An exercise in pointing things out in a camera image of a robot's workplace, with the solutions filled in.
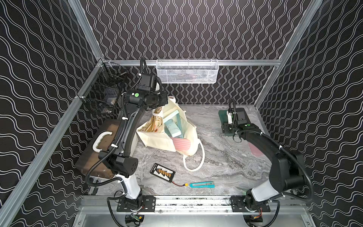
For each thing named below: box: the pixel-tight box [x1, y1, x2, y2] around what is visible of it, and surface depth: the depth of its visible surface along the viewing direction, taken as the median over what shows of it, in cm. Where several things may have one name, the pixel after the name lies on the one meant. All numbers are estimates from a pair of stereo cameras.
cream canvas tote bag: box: [136, 96, 205, 172], surface depth 90 cm
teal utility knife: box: [189, 181, 216, 189], surface depth 83 cm
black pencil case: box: [236, 107, 251, 122], surface depth 71 cm
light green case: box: [164, 119, 182, 138], surface depth 93 cm
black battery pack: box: [149, 162, 176, 183], surface depth 85 cm
